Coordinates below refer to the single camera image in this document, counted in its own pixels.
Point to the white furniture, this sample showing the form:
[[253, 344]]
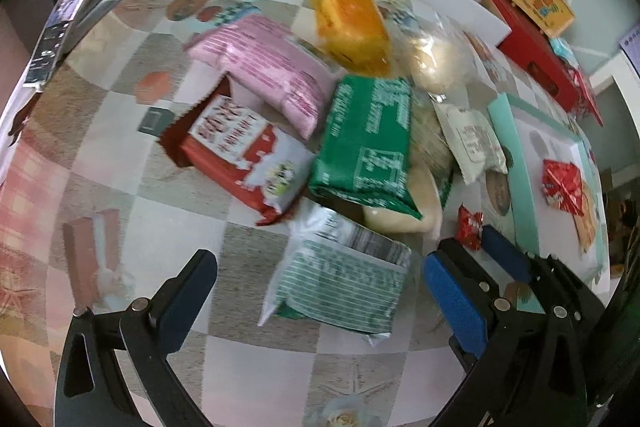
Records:
[[622, 77]]

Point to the light blue small packet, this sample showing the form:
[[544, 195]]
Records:
[[565, 49]]

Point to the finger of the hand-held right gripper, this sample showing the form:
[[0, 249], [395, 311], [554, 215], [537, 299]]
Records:
[[505, 252]]

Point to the purple plastic basket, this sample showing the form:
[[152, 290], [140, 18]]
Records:
[[631, 39]]

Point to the teal box tray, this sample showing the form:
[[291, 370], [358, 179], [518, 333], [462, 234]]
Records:
[[545, 147]]

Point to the grey phone stand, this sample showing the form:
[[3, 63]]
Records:
[[95, 4]]

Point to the pale yellow bun packet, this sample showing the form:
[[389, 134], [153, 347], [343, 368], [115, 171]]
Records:
[[400, 212]]

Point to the red crinkled snack packet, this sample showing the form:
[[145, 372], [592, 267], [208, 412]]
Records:
[[562, 184]]

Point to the orange snack packet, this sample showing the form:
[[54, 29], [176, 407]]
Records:
[[350, 22]]

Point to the red gift box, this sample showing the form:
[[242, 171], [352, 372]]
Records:
[[530, 42]]

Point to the orange round pastry packet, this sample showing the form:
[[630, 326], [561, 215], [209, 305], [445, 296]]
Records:
[[587, 222]]

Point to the small red candy packet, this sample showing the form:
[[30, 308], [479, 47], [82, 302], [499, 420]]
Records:
[[470, 227]]

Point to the smartphone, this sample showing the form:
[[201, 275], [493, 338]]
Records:
[[55, 32]]

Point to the green striped white snack packet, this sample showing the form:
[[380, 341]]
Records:
[[335, 292]]

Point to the cream small snack packet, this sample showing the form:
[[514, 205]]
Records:
[[470, 142]]

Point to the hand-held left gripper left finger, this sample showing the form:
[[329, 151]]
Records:
[[185, 302]]

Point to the pink snack packet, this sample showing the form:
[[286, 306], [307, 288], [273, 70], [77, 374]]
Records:
[[265, 67]]

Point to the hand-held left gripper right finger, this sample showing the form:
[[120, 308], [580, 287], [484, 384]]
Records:
[[452, 302]]

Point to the red and white snack packet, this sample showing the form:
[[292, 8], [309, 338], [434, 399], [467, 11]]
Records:
[[230, 147]]

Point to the clear round bun packet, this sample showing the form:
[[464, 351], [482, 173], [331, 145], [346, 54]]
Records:
[[437, 57]]

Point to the red flat packet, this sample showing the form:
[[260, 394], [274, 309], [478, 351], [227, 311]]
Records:
[[590, 92]]

